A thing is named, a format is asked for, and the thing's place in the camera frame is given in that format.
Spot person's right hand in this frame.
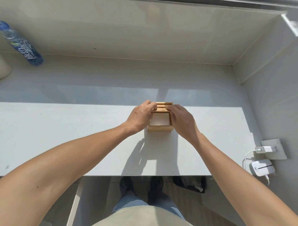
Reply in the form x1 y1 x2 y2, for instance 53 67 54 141
166 104 201 143

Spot person's beige shirt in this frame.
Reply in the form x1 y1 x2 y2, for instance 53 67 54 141
92 205 194 226

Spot person's blue jeans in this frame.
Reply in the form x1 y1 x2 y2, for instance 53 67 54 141
110 191 187 220

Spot white portable device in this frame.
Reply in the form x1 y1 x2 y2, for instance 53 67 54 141
249 159 276 178

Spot white wall socket plate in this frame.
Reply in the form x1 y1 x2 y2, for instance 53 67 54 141
260 138 288 160

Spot white table leg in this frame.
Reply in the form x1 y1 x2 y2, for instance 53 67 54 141
66 183 83 226

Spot person's left forearm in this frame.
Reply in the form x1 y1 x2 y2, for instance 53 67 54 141
0 123 132 226

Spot person's black right shoe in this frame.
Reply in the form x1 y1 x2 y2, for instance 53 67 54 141
147 176 165 203

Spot white paper pad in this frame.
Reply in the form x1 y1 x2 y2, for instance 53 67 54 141
151 112 170 126

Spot white rounded object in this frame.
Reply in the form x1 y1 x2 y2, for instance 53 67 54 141
0 54 13 80

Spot small wooden box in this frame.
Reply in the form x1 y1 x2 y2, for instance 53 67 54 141
147 102 175 133

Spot person's right forearm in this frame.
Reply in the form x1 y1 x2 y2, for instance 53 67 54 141
191 133 298 226

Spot person's black left shoe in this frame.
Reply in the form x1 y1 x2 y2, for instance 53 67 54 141
119 177 133 195

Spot white charging cable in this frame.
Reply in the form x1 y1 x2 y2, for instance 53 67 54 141
242 150 271 186

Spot person's left hand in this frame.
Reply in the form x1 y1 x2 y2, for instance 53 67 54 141
125 100 158 136

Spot white charger plug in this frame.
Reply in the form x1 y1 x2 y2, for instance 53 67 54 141
255 146 279 154

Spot blue plastic water bottle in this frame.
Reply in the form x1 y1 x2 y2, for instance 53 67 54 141
0 20 44 66

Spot person's black shoe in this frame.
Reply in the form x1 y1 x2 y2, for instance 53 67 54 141
119 177 133 195
147 176 165 203

